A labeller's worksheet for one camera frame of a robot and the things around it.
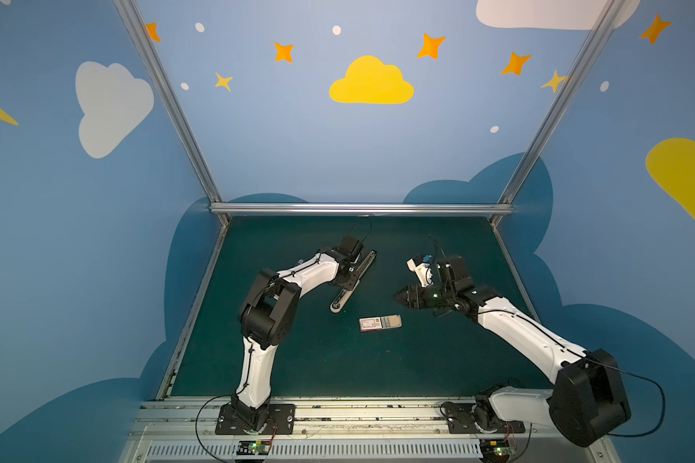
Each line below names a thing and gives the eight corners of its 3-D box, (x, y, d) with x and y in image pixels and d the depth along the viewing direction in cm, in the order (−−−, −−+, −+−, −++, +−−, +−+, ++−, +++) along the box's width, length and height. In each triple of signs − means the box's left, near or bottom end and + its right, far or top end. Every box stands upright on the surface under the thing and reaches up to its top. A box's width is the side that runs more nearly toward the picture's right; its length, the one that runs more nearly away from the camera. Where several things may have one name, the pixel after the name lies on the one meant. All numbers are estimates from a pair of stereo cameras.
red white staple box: (359, 331, 93) (360, 328, 91) (358, 321, 95) (358, 318, 94) (402, 327, 94) (403, 324, 92) (400, 317, 96) (401, 314, 95)
